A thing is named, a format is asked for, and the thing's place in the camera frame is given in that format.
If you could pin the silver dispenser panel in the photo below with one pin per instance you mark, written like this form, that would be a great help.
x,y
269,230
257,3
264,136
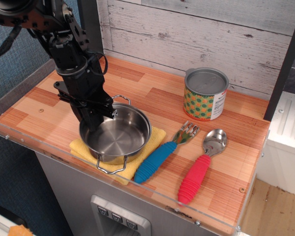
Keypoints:
x,y
114,220

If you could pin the silver steel pot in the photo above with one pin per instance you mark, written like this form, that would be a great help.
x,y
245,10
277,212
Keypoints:
x,y
117,141

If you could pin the clear acrylic table guard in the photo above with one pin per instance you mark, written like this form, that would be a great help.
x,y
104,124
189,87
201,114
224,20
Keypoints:
x,y
29,181

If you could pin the orange object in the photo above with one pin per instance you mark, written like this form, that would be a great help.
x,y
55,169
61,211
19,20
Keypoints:
x,y
19,230

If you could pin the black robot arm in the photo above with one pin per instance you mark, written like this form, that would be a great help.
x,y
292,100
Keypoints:
x,y
53,24

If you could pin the white toy sink unit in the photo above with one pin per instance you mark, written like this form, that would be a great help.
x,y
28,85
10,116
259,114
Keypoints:
x,y
276,165

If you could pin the yellow folded rag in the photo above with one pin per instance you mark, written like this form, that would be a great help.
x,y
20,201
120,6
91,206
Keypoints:
x,y
80,150

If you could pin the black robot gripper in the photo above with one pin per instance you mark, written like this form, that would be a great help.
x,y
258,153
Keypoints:
x,y
82,88

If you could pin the grey toy fridge cabinet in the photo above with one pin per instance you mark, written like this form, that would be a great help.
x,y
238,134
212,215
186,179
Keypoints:
x,y
73,186

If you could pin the red handled spoon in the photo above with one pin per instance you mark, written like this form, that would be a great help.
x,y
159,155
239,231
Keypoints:
x,y
214,143

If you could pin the dark vertical post right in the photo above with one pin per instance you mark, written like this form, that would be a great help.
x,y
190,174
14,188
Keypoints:
x,y
281,80

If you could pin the blue handled fork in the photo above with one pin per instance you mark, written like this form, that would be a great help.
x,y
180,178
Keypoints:
x,y
152,163

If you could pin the green orange patterned can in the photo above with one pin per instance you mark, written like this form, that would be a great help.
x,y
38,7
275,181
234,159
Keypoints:
x,y
204,93

